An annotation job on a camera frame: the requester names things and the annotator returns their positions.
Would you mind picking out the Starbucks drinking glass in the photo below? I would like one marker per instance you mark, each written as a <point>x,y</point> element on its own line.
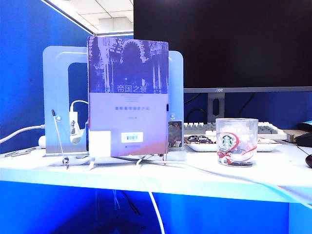
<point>246,136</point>

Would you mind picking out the small photo card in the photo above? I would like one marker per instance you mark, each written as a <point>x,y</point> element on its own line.
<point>174,134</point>

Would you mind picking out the purple hardcover book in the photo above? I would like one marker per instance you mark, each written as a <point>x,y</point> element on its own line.
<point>126,109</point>

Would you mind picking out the grey monitor stand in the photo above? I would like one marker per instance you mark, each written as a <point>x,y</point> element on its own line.
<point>209,117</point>

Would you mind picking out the white tray with snacks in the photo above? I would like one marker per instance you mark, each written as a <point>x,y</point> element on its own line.
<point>202,147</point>

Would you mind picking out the white square adapter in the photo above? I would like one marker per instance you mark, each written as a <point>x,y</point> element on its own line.
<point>100,143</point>

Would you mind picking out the white power plug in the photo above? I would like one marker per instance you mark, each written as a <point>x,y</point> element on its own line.
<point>74,129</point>

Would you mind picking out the black AOC monitor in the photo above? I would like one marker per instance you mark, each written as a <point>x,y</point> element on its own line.
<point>219,44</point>

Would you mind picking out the thin black-tipped rod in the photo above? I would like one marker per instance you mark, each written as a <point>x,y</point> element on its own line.
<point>59,136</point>

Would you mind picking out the silver metal bookend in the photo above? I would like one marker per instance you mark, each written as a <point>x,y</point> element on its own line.
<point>54,97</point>

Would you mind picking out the beige and grey keyboard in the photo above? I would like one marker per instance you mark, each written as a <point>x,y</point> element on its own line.
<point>268,130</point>

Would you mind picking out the white round knob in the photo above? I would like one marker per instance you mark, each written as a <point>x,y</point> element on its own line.
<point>42,142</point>

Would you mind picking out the brown cardboard box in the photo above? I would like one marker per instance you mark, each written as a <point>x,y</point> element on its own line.
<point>290,136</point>

